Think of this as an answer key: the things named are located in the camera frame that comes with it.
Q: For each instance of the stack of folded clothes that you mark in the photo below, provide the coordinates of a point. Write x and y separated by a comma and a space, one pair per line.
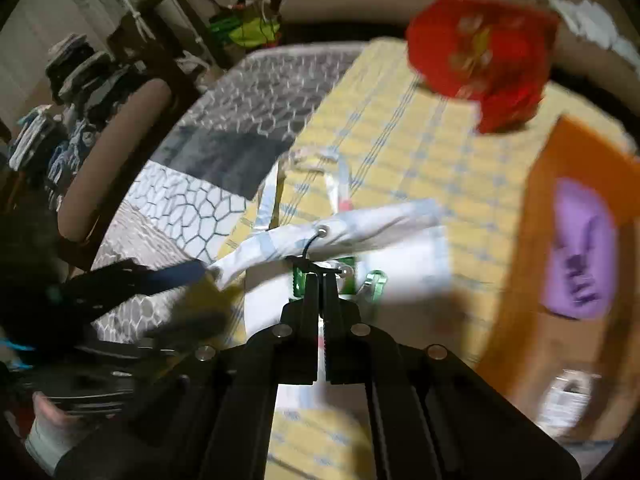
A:
65, 105

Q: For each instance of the purple packet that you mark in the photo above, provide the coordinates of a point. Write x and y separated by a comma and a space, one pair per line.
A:
580, 255

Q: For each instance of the red bag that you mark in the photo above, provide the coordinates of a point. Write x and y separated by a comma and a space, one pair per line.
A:
490, 50

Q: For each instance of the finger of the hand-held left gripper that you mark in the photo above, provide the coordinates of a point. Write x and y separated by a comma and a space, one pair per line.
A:
175, 276
195, 327

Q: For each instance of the orange cardboard box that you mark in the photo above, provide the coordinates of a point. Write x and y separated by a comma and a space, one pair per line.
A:
565, 150

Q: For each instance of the white crumpled tissue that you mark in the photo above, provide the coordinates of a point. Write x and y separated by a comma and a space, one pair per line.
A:
595, 22

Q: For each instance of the small white packet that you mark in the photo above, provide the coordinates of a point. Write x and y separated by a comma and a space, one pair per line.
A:
567, 402

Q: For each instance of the neon green yellow item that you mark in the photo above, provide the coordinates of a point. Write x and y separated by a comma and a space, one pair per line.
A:
247, 32

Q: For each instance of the grey hexagon patterned mat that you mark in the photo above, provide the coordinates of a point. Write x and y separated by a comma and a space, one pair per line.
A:
235, 110

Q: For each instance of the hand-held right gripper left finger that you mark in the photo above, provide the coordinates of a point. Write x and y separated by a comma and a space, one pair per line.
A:
312, 290

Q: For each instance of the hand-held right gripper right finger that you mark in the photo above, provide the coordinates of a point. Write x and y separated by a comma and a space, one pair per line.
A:
328, 290

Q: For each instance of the beige sofa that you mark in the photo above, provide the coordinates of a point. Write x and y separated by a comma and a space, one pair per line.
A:
350, 15

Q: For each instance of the person's left forearm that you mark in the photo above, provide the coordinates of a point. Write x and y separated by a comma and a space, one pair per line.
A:
47, 430

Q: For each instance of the wooden chair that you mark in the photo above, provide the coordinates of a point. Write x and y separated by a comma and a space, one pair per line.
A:
125, 125

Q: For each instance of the clear plastic wrapper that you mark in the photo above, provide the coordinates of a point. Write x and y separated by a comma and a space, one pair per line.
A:
280, 195

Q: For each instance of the green metallic packet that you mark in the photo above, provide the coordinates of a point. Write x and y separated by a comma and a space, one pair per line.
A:
375, 280

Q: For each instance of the yellow checked tablecloth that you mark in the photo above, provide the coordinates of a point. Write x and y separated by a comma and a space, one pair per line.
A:
400, 160

